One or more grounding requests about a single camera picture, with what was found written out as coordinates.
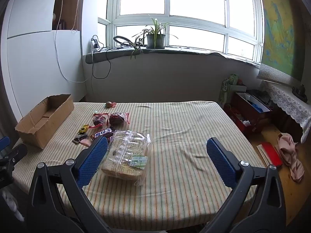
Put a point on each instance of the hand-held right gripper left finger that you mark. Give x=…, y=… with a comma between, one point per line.
x=93, y=160

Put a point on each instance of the pink cloth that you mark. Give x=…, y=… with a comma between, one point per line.
x=290, y=150

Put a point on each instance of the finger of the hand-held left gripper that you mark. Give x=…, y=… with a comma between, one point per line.
x=17, y=153
x=3, y=142

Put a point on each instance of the white power strip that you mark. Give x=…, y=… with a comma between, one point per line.
x=95, y=44

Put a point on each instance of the wall poster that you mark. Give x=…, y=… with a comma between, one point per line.
x=279, y=34

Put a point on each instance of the pink snack packet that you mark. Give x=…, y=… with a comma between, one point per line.
x=86, y=142

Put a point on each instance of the red storage box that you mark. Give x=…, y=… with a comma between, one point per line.
x=250, y=111

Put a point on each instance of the white lace cloth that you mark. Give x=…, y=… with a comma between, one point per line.
x=289, y=99

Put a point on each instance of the wooden shelf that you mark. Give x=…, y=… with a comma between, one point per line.
x=66, y=4

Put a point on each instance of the black snack packet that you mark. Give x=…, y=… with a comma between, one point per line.
x=79, y=138

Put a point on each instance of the brown chocolate bar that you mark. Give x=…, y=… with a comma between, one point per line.
x=103, y=133

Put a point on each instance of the cardboard box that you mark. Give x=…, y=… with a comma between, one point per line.
x=36, y=126

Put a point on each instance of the braised egg packet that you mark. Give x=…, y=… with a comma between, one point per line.
x=109, y=104

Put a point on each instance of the red date cake packet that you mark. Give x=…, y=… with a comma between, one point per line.
x=117, y=118
x=99, y=119

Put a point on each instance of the potted spider plant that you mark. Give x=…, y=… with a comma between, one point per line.
x=155, y=40

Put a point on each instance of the yellow candy packet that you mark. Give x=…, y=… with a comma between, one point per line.
x=83, y=128

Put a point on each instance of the white framed window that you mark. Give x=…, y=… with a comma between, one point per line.
x=194, y=0

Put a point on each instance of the dark ornament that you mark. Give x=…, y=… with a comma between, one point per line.
x=300, y=92

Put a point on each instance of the flat red packet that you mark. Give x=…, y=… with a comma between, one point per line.
x=271, y=154

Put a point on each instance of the white cabinet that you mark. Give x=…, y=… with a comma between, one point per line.
x=36, y=60

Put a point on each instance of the green paper bag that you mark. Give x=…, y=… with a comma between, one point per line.
x=227, y=87

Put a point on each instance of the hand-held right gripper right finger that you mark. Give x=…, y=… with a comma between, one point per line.
x=221, y=161

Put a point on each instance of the sliced bread package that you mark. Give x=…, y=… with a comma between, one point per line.
x=126, y=155

